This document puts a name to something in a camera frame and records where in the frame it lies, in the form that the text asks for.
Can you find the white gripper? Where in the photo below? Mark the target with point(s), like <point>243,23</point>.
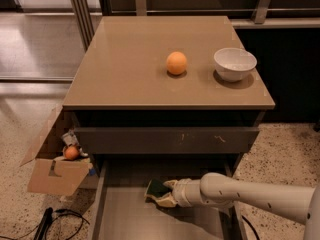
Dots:
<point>184,192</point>

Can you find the green and yellow sponge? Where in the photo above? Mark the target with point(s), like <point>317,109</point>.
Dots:
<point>156,190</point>

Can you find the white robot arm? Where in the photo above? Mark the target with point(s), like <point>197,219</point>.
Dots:
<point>296,203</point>

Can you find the grey open middle drawer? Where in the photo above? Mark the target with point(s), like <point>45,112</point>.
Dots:
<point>123,213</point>

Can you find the grey top drawer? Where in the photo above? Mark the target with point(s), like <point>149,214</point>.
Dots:
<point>166,140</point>

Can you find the grey drawer cabinet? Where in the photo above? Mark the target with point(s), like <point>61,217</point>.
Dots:
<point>123,81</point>

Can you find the small orange in box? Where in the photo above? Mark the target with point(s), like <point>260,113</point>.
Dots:
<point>71,153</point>

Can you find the crumpled packaging in box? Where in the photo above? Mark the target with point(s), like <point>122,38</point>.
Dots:
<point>70,139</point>

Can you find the open cardboard box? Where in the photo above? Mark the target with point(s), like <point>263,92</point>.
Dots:
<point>52,173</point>

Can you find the black power strip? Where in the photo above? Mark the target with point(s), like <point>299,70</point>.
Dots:
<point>44,224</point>

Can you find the orange fruit on table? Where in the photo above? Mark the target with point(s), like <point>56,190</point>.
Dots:
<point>176,63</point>

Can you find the white ceramic bowl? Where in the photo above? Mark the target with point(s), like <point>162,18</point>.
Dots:
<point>234,64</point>

